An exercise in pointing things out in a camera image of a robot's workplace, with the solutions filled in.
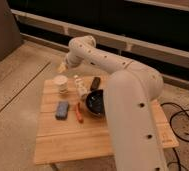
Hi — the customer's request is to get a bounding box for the white ceramic cup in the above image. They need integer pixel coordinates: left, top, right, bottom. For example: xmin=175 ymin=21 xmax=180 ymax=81
xmin=53 ymin=75 xmax=68 ymax=94

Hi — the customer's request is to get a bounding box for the small black box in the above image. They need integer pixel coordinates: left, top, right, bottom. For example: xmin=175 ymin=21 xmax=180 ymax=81
xmin=90 ymin=77 xmax=101 ymax=91

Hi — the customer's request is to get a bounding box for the grey cabinet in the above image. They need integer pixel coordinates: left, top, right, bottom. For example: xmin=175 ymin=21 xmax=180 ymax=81
xmin=0 ymin=0 xmax=23 ymax=62

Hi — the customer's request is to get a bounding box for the wooden table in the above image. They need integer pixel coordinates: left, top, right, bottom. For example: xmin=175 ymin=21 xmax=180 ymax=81
xmin=34 ymin=80 xmax=179 ymax=164

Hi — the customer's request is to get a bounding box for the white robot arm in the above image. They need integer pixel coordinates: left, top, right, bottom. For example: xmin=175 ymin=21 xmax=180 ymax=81
xmin=62 ymin=36 xmax=169 ymax=171

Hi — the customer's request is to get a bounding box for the blue grey sponge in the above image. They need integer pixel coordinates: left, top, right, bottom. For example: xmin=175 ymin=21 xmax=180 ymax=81
xmin=55 ymin=101 xmax=69 ymax=120

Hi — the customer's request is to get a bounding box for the white tube bottle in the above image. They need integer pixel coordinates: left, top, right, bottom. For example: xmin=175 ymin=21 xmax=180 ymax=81
xmin=74 ymin=75 xmax=88 ymax=100

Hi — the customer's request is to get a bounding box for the dark ceramic bowl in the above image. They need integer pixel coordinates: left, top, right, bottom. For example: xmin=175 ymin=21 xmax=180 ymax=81
xmin=85 ymin=89 xmax=105 ymax=117

